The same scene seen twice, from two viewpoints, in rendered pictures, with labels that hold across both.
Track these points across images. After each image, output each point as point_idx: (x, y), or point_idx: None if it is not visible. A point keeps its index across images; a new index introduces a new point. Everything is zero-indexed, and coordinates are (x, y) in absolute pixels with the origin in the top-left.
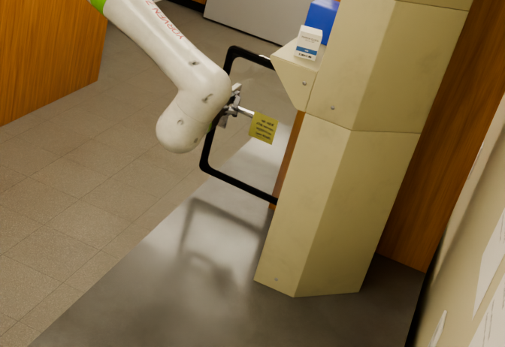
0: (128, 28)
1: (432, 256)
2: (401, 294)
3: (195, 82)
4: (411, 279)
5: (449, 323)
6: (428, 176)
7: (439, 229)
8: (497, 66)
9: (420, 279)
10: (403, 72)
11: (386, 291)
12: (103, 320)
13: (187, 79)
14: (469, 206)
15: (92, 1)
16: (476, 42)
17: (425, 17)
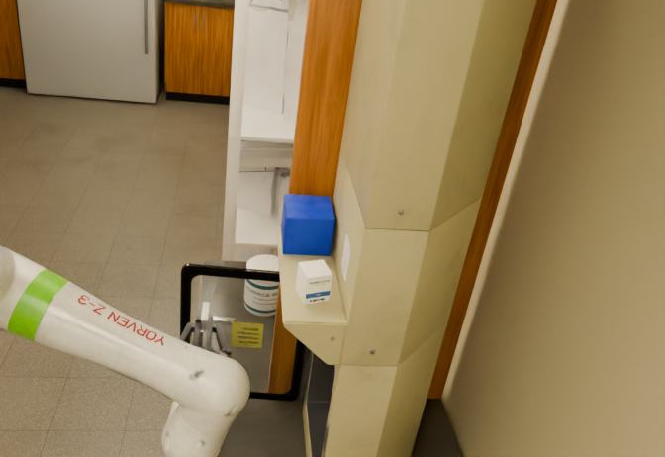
0: (84, 354)
1: (444, 383)
2: (439, 442)
3: (208, 400)
4: (435, 414)
5: None
6: None
7: (447, 360)
8: (481, 207)
9: (442, 411)
10: (435, 286)
11: (427, 449)
12: None
13: (196, 398)
14: (480, 340)
15: (11, 332)
16: None
17: (451, 228)
